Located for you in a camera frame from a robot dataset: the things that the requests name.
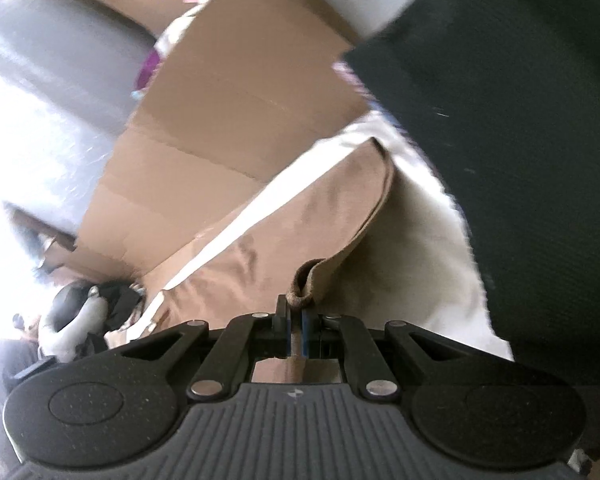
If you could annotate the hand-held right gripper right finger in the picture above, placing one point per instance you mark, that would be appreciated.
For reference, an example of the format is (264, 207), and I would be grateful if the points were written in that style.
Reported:
(306, 335)

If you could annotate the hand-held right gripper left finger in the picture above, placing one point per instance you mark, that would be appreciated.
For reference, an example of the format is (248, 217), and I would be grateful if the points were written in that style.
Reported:
(284, 335)

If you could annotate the brown printed t-shirt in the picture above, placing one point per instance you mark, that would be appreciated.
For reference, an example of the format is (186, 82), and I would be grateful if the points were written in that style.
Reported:
(280, 250)

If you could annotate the cream bear printed blanket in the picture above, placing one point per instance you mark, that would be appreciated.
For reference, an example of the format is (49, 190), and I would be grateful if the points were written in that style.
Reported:
(420, 260)

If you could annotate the black crumpled garment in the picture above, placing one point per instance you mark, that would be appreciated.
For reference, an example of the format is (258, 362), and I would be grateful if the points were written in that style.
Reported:
(120, 300)

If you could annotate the grey neck pillow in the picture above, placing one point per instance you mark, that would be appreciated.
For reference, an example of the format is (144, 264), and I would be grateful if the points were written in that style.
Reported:
(65, 330)

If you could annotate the flat cardboard sheet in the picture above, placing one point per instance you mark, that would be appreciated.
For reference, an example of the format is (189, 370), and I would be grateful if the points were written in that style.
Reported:
(220, 125)

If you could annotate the small doll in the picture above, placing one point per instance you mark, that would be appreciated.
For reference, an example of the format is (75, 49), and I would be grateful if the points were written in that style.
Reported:
(25, 322)

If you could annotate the white purple refill pouch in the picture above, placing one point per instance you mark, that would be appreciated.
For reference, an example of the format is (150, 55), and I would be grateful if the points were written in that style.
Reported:
(150, 67)

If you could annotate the black folded cloth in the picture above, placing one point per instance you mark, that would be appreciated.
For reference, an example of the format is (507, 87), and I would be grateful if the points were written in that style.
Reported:
(505, 110)

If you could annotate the grey upright mattress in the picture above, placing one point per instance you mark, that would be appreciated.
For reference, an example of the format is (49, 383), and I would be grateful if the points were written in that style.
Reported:
(55, 50)

